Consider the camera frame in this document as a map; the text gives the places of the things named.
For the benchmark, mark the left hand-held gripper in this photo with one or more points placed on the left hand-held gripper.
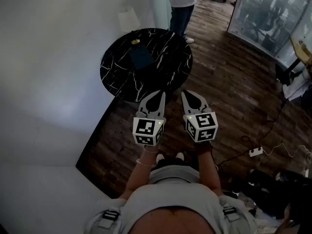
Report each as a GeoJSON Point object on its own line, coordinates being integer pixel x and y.
{"type": "Point", "coordinates": [143, 128]}

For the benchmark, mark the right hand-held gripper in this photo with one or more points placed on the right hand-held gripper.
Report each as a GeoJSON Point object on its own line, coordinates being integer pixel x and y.
{"type": "Point", "coordinates": [203, 128]}

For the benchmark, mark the dark teal tray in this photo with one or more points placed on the dark teal tray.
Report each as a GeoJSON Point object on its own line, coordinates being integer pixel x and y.
{"type": "Point", "coordinates": [141, 57]}

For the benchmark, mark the person's right forearm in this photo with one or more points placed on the person's right forearm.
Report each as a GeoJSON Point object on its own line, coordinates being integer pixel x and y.
{"type": "Point", "coordinates": [209, 174]}

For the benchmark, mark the person's left forearm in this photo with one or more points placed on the person's left forearm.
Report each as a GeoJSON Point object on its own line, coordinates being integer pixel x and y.
{"type": "Point", "coordinates": [139, 177]}

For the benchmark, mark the round black marble table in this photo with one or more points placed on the round black marble table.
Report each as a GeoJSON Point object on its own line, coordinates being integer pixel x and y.
{"type": "Point", "coordinates": [168, 64]}

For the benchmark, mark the person's right shoe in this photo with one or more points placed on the person's right shoe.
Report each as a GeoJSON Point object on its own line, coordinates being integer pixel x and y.
{"type": "Point", "coordinates": [180, 155]}

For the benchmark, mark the person's shoe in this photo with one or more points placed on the person's shoe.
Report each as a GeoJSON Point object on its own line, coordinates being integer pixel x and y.
{"type": "Point", "coordinates": [159, 158]}
{"type": "Point", "coordinates": [180, 155]}

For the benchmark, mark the person's left shoe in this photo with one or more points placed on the person's left shoe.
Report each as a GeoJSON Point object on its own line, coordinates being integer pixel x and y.
{"type": "Point", "coordinates": [159, 158]}

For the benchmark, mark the person's black trousers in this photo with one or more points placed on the person's black trousers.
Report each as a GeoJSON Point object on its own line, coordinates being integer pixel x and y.
{"type": "Point", "coordinates": [170, 163]}

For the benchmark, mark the white power strip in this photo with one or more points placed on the white power strip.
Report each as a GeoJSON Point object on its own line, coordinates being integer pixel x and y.
{"type": "Point", "coordinates": [256, 152]}

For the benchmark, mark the person's torso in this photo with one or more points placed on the person's torso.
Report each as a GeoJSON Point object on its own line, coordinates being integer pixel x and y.
{"type": "Point", "coordinates": [175, 186]}

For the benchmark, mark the white shade gold table lamp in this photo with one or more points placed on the white shade gold table lamp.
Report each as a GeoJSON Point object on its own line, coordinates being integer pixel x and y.
{"type": "Point", "coordinates": [129, 18]}

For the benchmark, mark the white plastic bag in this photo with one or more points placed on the white plastic bag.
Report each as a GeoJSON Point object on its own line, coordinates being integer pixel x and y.
{"type": "Point", "coordinates": [296, 86]}

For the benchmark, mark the glass partition with blinds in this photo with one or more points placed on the glass partition with blinds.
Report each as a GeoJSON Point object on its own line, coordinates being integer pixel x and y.
{"type": "Point", "coordinates": [263, 16]}

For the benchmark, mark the pile of black bags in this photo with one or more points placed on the pile of black bags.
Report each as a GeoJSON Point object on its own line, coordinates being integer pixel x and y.
{"type": "Point", "coordinates": [273, 191]}

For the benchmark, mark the wooden office desk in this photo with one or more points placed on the wooden office desk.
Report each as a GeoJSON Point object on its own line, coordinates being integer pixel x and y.
{"type": "Point", "coordinates": [301, 50]}

